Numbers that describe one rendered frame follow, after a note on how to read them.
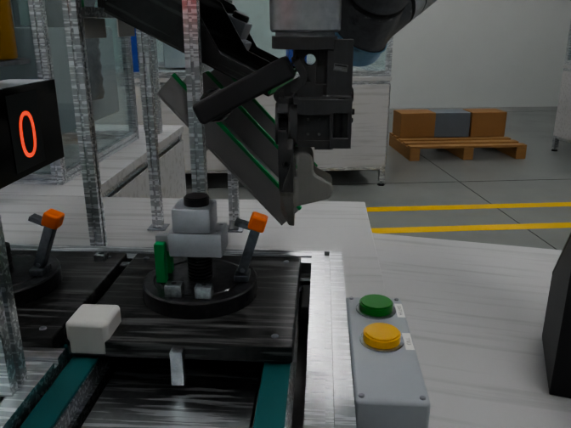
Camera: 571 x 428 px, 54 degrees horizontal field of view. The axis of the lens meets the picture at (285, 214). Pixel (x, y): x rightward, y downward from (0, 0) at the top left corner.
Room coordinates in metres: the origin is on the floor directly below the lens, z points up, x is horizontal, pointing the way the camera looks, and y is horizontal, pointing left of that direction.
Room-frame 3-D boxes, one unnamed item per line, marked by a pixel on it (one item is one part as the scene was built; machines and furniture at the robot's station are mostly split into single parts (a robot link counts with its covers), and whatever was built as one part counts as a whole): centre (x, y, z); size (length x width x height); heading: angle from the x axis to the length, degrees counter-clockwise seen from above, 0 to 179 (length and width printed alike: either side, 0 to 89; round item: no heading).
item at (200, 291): (0.58, 0.09, 1.00); 0.02 x 0.01 x 0.02; 86
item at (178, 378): (0.51, 0.11, 0.95); 0.01 x 0.01 x 0.04; 86
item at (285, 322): (0.63, 0.10, 0.96); 0.24 x 0.24 x 0.02; 86
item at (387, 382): (0.54, -0.10, 0.93); 0.21 x 0.07 x 0.06; 176
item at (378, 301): (0.61, -0.11, 0.96); 0.04 x 0.04 x 0.02
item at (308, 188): (0.61, -0.02, 1.11); 0.06 x 0.03 x 0.09; 87
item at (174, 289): (0.59, 0.13, 1.00); 0.02 x 0.01 x 0.02; 86
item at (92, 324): (0.54, 0.21, 0.97); 0.05 x 0.05 x 0.04; 86
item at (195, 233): (0.64, 0.11, 1.06); 0.08 x 0.04 x 0.07; 86
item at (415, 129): (5.94, -1.80, 0.20); 1.20 x 0.80 x 0.41; 95
